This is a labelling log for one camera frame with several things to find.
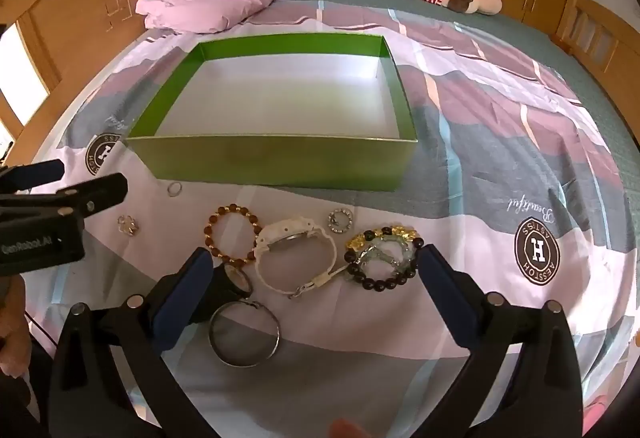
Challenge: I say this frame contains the black wrist watch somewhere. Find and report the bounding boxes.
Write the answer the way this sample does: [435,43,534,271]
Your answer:
[197,263,252,325]

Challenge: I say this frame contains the green cardboard box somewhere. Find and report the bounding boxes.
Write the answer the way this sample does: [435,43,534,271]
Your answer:
[125,33,419,192]

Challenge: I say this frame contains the silver bangle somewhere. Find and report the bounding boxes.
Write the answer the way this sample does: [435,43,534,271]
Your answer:
[209,300,280,366]

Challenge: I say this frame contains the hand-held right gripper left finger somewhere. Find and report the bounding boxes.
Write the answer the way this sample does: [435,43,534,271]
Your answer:
[47,247,221,438]

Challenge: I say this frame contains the wooden door panel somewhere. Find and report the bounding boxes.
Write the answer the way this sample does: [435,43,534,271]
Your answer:
[0,0,168,159]

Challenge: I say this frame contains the round rhinestone pendant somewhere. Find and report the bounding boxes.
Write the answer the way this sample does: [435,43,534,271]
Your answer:
[328,208,355,234]

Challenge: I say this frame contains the wooden bed frame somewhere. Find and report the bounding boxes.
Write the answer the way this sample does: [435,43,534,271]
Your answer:
[552,0,640,86]

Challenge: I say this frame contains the brown beaded bracelet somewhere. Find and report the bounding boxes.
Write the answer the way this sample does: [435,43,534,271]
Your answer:
[204,204,262,264]

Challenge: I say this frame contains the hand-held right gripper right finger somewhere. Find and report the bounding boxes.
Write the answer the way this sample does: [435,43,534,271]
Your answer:
[416,243,599,438]

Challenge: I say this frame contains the patchwork printed bedsheet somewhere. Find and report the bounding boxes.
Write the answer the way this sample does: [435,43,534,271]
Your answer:
[30,0,640,438]

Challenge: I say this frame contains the clear green glass bracelet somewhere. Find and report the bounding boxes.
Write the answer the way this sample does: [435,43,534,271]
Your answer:
[361,238,417,269]

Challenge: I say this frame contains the white wrist watch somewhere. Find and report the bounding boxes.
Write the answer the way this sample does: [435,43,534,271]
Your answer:
[253,216,339,300]

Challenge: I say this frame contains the person's left hand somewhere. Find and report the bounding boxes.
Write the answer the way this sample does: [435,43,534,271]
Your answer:
[0,277,32,378]

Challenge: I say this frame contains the black and gold beaded bracelet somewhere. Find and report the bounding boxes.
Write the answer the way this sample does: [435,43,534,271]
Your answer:
[344,226,426,292]

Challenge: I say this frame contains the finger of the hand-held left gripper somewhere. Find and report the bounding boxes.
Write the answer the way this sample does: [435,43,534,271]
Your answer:
[0,159,66,193]
[0,172,129,220]

